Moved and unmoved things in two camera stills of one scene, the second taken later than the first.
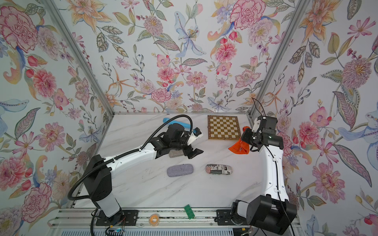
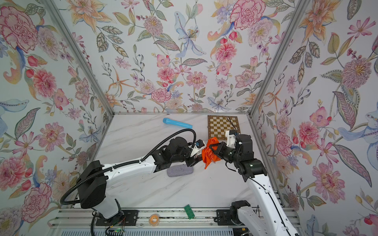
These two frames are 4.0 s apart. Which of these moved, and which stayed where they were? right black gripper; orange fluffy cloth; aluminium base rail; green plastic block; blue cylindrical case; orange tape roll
Moved: orange fluffy cloth; right black gripper
Stayed: green plastic block; blue cylindrical case; orange tape roll; aluminium base rail
